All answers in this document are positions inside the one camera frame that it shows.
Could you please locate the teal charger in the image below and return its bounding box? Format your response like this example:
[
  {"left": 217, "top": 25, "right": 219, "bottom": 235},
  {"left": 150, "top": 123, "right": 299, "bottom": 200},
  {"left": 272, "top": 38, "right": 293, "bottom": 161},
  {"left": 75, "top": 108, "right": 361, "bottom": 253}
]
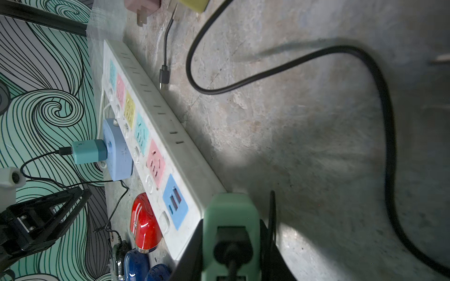
[{"left": 71, "top": 139, "right": 107, "bottom": 165}]

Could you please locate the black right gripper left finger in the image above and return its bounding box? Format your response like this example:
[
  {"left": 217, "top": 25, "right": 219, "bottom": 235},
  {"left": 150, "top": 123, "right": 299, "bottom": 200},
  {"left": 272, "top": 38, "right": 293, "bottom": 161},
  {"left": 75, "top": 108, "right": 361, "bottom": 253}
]
[{"left": 169, "top": 220, "right": 203, "bottom": 281}]

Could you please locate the green charger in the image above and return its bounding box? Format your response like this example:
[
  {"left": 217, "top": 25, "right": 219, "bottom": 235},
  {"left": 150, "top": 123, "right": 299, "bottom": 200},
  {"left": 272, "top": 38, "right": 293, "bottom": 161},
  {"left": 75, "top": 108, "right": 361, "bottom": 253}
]
[{"left": 202, "top": 193, "right": 261, "bottom": 281}]

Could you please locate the yellow USB charger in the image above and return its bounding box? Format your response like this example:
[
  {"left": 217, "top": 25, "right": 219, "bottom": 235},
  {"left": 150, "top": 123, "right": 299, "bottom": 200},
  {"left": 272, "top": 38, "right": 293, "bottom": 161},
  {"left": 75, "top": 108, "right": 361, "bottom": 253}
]
[{"left": 179, "top": 0, "right": 209, "bottom": 14}]

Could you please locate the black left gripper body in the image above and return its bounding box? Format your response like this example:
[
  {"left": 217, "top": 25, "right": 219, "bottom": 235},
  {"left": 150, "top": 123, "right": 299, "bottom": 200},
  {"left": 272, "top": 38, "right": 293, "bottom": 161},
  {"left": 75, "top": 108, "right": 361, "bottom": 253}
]
[{"left": 1, "top": 187, "right": 91, "bottom": 270}]

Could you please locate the pink end USB charger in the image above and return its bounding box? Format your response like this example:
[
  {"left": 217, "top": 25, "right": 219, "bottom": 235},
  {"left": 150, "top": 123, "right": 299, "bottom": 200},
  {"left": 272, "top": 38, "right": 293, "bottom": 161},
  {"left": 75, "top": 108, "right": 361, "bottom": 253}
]
[{"left": 124, "top": 0, "right": 161, "bottom": 27}]

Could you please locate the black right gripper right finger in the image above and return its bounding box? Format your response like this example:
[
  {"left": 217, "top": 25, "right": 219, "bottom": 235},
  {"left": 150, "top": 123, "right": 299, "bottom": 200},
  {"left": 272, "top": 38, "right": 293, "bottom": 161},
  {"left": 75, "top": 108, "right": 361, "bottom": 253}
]
[{"left": 260, "top": 220, "right": 296, "bottom": 281}]

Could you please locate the blue round power socket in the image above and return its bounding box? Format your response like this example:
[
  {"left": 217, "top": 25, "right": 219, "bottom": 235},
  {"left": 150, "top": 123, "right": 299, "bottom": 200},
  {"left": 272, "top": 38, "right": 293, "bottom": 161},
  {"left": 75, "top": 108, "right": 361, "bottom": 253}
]
[{"left": 103, "top": 118, "right": 134, "bottom": 181}]

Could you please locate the white long power strip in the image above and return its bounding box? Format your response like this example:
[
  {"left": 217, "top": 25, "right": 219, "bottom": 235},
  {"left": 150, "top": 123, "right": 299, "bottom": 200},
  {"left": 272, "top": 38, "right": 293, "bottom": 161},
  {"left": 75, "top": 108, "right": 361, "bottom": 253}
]
[{"left": 102, "top": 40, "right": 225, "bottom": 260}]

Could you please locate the red shaver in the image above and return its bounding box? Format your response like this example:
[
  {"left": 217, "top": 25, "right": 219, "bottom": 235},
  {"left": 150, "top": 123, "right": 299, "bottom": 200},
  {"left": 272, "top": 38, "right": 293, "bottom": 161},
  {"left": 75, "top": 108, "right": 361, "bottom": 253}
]
[{"left": 130, "top": 192, "right": 162, "bottom": 254}]

